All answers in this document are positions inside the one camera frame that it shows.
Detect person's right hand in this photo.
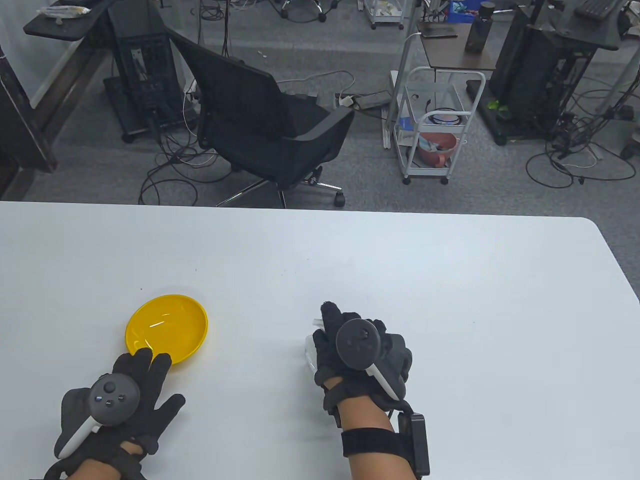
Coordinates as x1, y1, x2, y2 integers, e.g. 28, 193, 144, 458
312, 301, 412, 429

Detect person's left hand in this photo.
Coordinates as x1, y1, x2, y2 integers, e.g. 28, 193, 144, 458
45, 347, 186, 480

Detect clear foam dish soap pump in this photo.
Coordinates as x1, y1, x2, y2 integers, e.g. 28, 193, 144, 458
304, 318, 326, 373

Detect yellow bowl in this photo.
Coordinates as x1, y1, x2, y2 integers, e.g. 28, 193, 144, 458
125, 294, 209, 365

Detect person's left forearm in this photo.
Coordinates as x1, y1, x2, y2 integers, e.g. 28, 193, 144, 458
64, 457, 123, 480

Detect person's right forearm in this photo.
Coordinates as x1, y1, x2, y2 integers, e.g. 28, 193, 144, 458
336, 399, 418, 480

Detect grey white right hand controller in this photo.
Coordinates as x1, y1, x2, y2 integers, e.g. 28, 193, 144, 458
336, 319, 414, 402

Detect grey white hand controller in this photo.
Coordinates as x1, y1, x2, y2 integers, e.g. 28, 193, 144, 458
336, 319, 414, 402
56, 372, 141, 460

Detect grey white left hand controller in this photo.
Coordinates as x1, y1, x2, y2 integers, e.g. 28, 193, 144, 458
56, 372, 141, 460

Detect white rolling cart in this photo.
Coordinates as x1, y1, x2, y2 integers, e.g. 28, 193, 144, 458
393, 67, 487, 186

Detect pink plastic bucket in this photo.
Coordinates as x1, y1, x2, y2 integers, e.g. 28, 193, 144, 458
417, 131, 459, 169

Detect black office chair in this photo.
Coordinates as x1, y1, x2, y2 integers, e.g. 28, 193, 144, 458
164, 25, 356, 209

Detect black power strip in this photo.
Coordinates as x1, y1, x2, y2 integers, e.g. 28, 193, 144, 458
334, 91, 391, 111

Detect brown side table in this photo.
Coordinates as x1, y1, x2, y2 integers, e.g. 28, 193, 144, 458
417, 21, 498, 71

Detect black computer tower on stand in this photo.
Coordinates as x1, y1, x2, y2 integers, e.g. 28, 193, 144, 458
103, 0, 201, 144

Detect office chair wheel base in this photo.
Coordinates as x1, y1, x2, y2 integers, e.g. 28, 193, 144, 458
277, 0, 343, 23

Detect large black computer rack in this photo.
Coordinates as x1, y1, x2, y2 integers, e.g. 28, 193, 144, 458
489, 5, 596, 146

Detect black drink bottle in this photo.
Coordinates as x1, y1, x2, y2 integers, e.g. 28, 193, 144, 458
464, 1, 496, 54

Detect blue storage box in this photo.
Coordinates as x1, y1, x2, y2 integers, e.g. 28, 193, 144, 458
446, 0, 476, 24

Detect black desk with packet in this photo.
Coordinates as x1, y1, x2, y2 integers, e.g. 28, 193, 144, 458
23, 0, 118, 42

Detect white plastic packet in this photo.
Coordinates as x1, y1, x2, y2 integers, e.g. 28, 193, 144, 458
36, 5, 92, 21

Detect black desk with keyboard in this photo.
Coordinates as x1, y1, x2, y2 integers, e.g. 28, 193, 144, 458
550, 0, 631, 51

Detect black keyboard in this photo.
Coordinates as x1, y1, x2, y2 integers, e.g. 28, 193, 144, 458
574, 0, 628, 21

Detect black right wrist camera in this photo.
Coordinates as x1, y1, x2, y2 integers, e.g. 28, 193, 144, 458
398, 412, 431, 476

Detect tangle of black floor cables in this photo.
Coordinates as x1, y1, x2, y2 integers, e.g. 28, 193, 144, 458
139, 115, 236, 206
525, 75, 640, 190

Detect dark wooden frame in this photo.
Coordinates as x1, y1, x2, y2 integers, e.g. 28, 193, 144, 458
0, 42, 58, 200

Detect small white wire cart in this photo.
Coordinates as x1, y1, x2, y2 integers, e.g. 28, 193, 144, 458
362, 0, 406, 31

